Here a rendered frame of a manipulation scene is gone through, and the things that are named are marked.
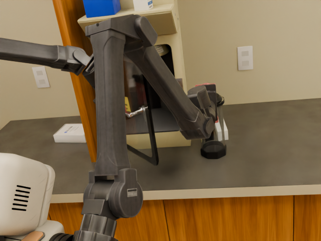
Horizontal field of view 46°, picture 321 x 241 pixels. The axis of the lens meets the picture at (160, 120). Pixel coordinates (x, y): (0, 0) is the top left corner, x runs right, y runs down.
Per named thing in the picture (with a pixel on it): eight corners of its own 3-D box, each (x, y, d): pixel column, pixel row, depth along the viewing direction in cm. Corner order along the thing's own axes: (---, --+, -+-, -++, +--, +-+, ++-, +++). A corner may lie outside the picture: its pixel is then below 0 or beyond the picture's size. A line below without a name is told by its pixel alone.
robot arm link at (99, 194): (78, 222, 76) (98, 223, 73) (91, 173, 80) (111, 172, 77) (108, 232, 83) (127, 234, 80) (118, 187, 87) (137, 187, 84)
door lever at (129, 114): (129, 109, 137) (128, 103, 136) (144, 115, 130) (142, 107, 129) (116, 115, 135) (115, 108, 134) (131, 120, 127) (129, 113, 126)
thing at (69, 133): (67, 130, 187) (65, 123, 185) (96, 130, 182) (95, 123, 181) (55, 142, 177) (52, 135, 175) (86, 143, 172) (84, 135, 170)
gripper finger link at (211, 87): (215, 76, 131) (215, 85, 123) (217, 95, 134) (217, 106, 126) (196, 78, 133) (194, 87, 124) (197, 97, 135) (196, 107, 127)
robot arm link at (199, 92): (183, 138, 115) (208, 136, 110) (170, 104, 111) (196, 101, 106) (197, 119, 124) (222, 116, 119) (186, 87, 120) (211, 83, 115)
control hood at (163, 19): (91, 40, 143) (86, 13, 139) (177, 31, 137) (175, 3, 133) (82, 49, 132) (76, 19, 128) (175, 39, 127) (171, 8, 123)
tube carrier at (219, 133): (201, 143, 155) (196, 94, 146) (228, 143, 152) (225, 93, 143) (197, 157, 146) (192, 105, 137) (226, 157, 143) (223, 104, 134)
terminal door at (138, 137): (115, 140, 159) (96, 46, 143) (159, 166, 136) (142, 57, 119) (113, 141, 159) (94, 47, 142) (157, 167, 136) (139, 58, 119)
